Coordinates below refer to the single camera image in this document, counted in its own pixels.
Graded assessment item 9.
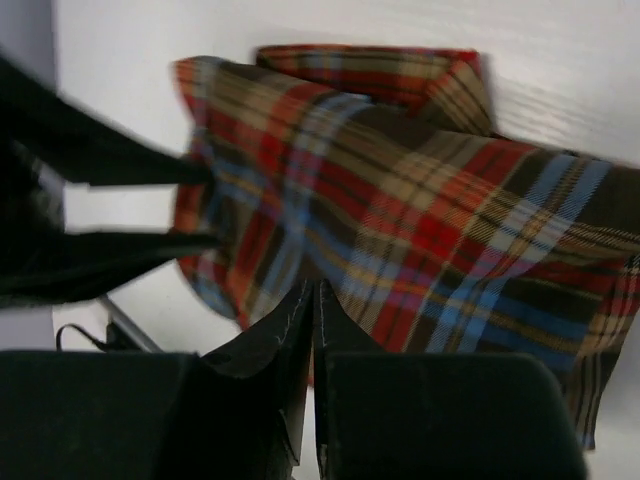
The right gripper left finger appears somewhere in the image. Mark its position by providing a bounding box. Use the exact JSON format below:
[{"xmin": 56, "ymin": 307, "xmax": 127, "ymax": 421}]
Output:
[{"xmin": 1, "ymin": 283, "xmax": 313, "ymax": 479}]

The red brown plaid shirt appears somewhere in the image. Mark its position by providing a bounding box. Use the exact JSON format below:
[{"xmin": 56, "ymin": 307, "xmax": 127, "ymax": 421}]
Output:
[{"xmin": 173, "ymin": 44, "xmax": 639, "ymax": 449}]

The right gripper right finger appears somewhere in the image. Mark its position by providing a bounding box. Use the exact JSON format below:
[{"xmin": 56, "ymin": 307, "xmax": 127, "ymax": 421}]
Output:
[{"xmin": 313, "ymin": 281, "xmax": 588, "ymax": 479}]

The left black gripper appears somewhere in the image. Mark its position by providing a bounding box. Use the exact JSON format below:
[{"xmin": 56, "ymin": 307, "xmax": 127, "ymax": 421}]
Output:
[{"xmin": 1, "ymin": 55, "xmax": 219, "ymax": 305}]

